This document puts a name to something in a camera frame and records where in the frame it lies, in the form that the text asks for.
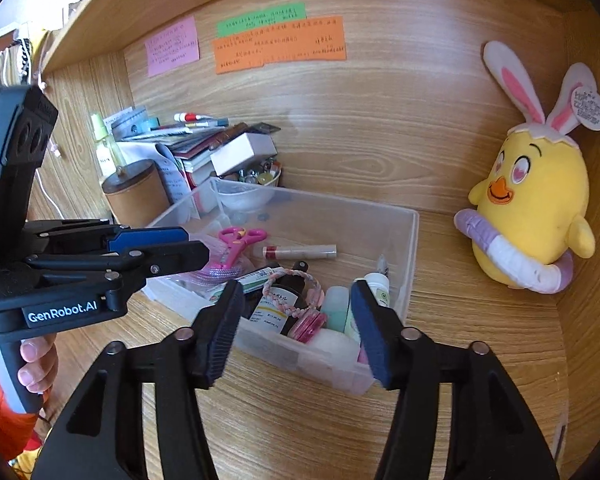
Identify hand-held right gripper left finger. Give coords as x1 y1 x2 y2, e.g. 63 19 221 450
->
30 280 246 480

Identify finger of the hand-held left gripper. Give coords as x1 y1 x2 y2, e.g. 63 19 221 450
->
22 218 190 257
25 240 210 294

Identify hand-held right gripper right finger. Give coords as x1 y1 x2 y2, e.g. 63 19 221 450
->
350 279 561 480

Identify pale green tube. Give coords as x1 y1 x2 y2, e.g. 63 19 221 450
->
344 272 392 346

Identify white ointment tube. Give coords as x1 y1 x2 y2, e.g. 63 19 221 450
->
237 267 281 293

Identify pink round compact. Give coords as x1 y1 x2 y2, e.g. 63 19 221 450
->
287 309 328 345

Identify pink braided hair tie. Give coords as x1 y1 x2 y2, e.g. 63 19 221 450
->
262 267 325 318

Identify white and brown cosmetic tube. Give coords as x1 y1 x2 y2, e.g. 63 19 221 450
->
261 244 338 261

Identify clear plastic storage box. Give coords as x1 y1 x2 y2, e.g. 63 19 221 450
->
145 176 421 397

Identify person's left hand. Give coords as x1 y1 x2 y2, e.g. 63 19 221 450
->
17 336 61 396

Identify brown lidded mug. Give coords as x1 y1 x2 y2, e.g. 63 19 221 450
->
101 159 171 228

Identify small teal bottle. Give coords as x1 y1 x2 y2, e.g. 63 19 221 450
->
324 285 353 333

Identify dark glass bottle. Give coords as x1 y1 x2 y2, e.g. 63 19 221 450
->
250 260 308 336

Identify pink scissors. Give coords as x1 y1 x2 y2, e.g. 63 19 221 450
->
219 227 267 271

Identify white paper leaflets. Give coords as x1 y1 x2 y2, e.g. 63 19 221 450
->
115 140 191 206

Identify small clear bowl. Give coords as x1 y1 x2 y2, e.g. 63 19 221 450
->
214 177 281 211

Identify stack of books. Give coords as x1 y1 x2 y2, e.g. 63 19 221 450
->
120 120 281 186

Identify yellow-green spray bottle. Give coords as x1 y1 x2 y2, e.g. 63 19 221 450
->
91 114 128 178

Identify white cardboard box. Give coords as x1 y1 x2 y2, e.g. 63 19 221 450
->
210 132 278 177

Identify pink paper note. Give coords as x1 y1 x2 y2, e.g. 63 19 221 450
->
145 15 201 78

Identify yellow chick plush toy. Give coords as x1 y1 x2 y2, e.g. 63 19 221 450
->
454 40 600 295

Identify orange paper note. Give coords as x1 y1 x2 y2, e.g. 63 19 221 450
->
212 16 347 75

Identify green paper note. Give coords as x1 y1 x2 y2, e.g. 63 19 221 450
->
216 2 307 37

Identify white cable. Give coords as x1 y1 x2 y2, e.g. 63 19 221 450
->
34 165 117 226

